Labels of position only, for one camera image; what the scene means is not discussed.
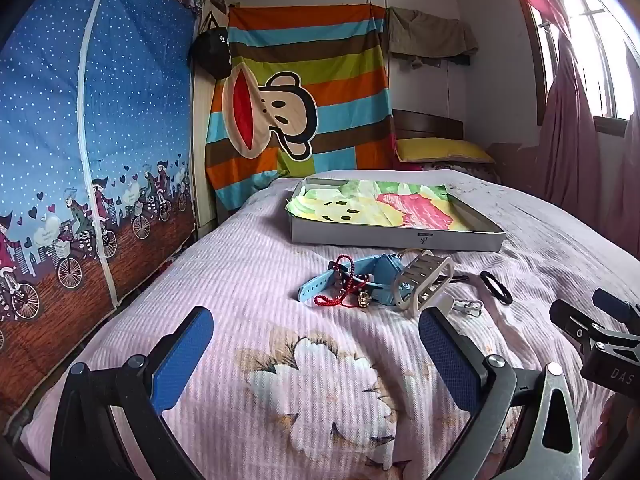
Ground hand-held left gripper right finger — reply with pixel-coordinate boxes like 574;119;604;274
417;305;583;480

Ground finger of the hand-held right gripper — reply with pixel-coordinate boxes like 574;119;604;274
549;299;640;397
592;287;640;325

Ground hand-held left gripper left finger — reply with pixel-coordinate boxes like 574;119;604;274
50;306;216;480

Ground beige plastic rack piece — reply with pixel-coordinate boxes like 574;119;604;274
391;247;455;317

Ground black hair tie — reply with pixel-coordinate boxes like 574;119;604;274
480;270;514;306

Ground blue wrist watch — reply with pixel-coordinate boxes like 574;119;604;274
298;253;408;311

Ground red beaded bracelet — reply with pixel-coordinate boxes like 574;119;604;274
313;254;372;310

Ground grey cardboard tray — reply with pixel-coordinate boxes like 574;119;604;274
285;177;506;253

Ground painted paper liner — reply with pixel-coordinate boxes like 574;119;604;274
285;178;493;235

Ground pink curtain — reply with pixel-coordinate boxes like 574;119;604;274
502;0;640;218

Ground patterned pillow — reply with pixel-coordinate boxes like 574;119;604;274
395;160;501;183

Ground beige door panel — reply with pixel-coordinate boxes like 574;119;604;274
192;2;231;233

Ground yellow pillow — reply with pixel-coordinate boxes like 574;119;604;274
395;137;496;165

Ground wooden headboard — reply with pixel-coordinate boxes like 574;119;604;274
392;109;466;143

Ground window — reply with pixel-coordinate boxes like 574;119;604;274
530;0;640;136

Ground blue printed fabric wardrobe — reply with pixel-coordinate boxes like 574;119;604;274
0;0;201;411

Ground black hanging bag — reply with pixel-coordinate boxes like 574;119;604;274
187;10;232;81

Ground olive hanging garment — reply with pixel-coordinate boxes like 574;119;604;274
387;6;480;68

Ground striped monkey blanket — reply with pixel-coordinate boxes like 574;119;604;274
205;2;396;211

